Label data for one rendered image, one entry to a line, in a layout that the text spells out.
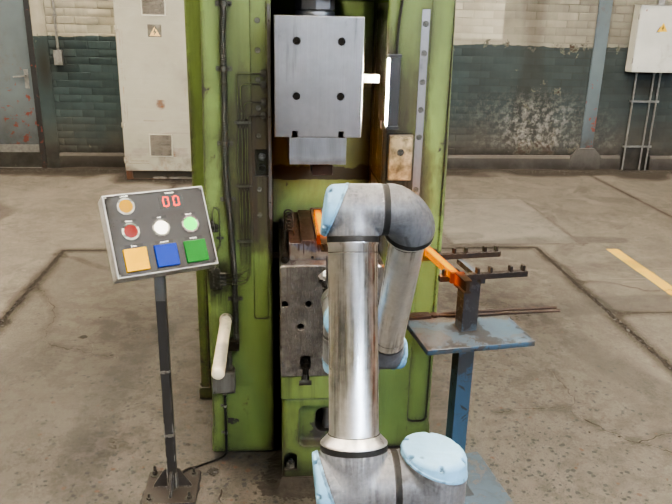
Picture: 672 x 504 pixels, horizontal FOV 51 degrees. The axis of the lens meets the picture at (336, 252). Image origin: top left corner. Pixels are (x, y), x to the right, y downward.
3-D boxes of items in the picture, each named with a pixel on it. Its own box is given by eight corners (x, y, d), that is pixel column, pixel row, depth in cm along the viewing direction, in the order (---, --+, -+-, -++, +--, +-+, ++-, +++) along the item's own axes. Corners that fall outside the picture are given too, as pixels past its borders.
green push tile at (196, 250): (209, 259, 236) (204, 238, 237) (188, 262, 232) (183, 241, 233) (208, 260, 238) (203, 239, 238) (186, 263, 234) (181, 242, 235)
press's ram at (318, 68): (385, 138, 244) (390, 17, 231) (274, 137, 241) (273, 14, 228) (369, 120, 284) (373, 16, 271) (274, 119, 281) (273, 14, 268)
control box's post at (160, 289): (177, 491, 272) (161, 225, 237) (167, 491, 272) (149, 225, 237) (178, 485, 276) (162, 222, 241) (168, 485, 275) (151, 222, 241)
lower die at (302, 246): (343, 259, 258) (344, 237, 255) (289, 260, 256) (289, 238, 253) (333, 226, 297) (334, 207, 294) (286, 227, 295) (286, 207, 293)
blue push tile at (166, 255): (181, 264, 231) (176, 242, 232) (158, 267, 228) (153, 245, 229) (179, 265, 233) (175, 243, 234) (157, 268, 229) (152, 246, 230)
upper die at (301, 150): (345, 164, 246) (346, 137, 243) (289, 164, 244) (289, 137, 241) (335, 143, 286) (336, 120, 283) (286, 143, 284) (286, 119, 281)
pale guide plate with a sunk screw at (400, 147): (411, 180, 263) (413, 135, 257) (387, 180, 262) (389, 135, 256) (410, 179, 265) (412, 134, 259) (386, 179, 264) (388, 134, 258)
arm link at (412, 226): (439, 172, 157) (401, 345, 207) (383, 172, 156) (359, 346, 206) (447, 208, 149) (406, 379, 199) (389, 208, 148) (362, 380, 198)
